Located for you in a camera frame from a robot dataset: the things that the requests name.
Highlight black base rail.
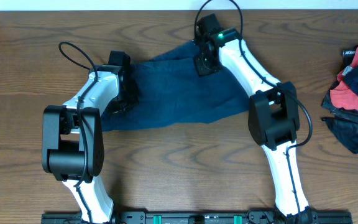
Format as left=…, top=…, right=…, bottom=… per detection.
left=41, top=210, right=354, bottom=224

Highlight dark blue denim shorts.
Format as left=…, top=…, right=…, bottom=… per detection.
left=101, top=42, right=249, bottom=131

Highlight dark navy garment under pile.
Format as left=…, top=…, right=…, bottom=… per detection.
left=321, top=81, right=358, bottom=154

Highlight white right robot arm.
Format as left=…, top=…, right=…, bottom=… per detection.
left=194, top=28, right=309, bottom=223

